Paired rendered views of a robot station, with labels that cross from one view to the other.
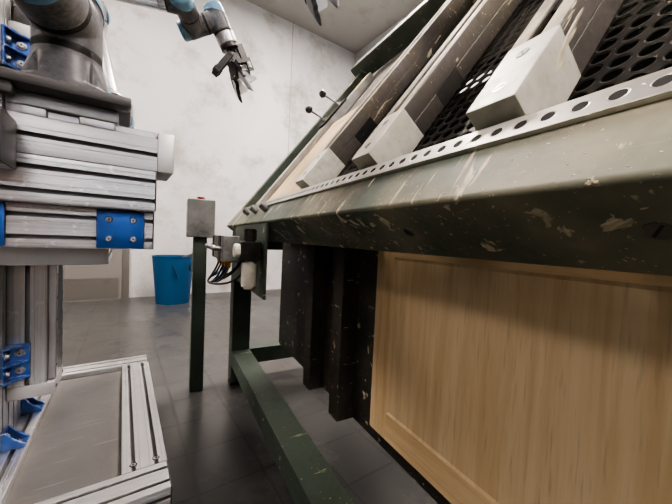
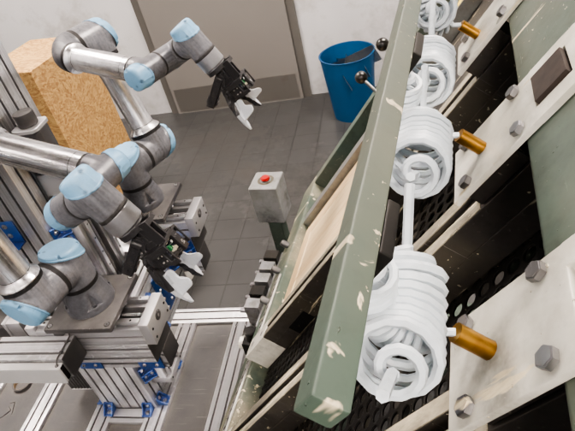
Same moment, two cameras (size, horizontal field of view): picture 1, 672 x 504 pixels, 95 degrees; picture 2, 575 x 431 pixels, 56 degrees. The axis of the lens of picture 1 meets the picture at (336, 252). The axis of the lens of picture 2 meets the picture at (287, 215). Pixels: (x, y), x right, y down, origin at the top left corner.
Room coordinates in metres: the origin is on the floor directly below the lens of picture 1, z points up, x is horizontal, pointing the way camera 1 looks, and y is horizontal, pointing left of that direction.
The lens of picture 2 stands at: (0.41, -0.80, 2.13)
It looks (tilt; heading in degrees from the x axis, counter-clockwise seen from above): 37 degrees down; 52
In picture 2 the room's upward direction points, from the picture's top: 15 degrees counter-clockwise
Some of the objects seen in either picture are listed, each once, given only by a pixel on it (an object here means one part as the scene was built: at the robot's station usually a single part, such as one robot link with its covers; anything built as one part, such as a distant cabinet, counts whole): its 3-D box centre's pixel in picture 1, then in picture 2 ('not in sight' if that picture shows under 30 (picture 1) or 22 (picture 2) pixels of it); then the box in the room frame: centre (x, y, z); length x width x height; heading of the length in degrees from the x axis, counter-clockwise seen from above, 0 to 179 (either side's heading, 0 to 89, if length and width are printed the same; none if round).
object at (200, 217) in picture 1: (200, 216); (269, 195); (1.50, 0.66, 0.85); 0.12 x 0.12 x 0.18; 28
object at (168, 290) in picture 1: (175, 276); (353, 80); (3.41, 1.77, 0.28); 0.48 x 0.44 x 0.56; 125
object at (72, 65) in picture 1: (68, 77); (84, 289); (0.67, 0.59, 1.09); 0.15 x 0.15 x 0.10
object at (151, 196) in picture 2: not in sight; (140, 191); (1.08, 0.87, 1.09); 0.15 x 0.15 x 0.10
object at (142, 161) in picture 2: not in sight; (129, 164); (1.08, 0.87, 1.20); 0.13 x 0.12 x 0.14; 9
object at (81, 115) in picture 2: not in sight; (77, 145); (1.47, 2.50, 0.63); 0.50 x 0.42 x 1.25; 25
